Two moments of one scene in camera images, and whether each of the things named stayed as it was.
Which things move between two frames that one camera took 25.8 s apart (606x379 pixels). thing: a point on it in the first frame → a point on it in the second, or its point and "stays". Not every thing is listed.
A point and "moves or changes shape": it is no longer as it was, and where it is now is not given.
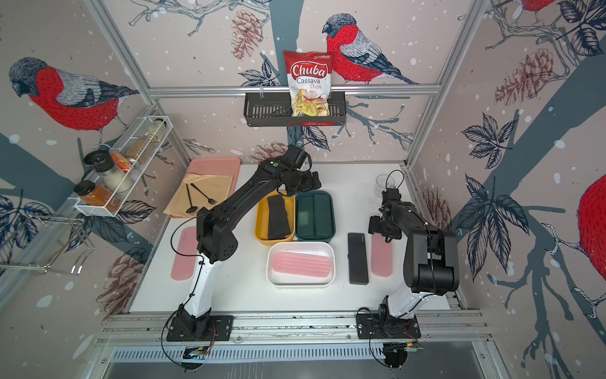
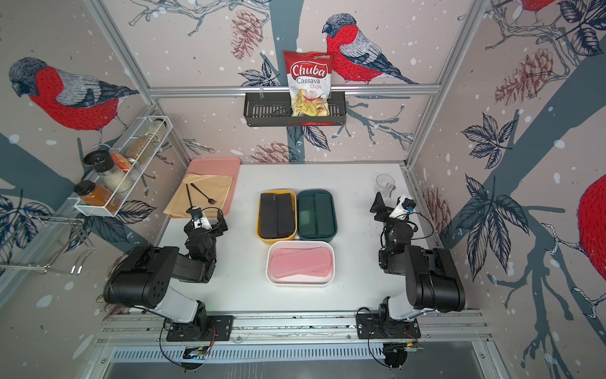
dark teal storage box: (315, 219) stays
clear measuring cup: (383, 181) stays
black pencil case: (357, 260) → (286, 225)
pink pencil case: (184, 267) moves or changes shape
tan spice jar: (142, 147) stays
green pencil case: (305, 216) stays
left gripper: (310, 185) → (218, 229)
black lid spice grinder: (115, 181) stays
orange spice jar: (92, 194) stays
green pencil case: (323, 215) stays
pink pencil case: (382, 256) → (321, 270)
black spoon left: (193, 208) stays
